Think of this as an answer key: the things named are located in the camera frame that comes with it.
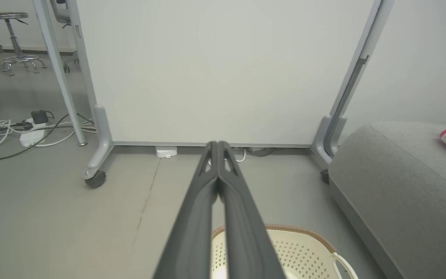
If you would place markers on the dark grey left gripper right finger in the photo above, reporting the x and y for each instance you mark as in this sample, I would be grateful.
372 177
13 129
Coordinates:
246 240

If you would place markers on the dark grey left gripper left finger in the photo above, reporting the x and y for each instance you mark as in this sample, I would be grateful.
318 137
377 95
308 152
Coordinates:
192 228

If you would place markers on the cream perforated laundry basket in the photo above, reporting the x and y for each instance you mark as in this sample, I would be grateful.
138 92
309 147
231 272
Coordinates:
304 252

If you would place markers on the white power adapter box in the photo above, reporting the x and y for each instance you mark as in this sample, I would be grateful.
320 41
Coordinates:
166 151

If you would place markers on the black caster wheel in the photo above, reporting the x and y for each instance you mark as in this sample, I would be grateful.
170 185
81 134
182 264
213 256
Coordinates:
96 180

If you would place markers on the wide white partition panel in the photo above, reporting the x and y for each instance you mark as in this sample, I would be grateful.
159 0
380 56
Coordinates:
215 69

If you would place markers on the grey fabric sofa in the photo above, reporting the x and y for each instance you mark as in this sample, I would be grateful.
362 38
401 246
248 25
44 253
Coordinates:
405 186

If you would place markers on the black power adapter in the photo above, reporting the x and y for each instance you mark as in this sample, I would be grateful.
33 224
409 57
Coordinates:
39 116

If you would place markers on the grey office chair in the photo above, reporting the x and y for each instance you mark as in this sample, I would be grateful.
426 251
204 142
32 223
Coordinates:
62 15

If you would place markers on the white partition panel behind sofa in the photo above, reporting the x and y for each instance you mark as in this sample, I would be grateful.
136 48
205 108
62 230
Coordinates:
424 58

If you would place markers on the chrome round stool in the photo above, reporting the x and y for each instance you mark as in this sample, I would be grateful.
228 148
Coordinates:
16 42

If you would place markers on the white slanted frame post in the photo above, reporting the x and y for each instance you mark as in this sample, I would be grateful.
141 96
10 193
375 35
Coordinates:
58 73

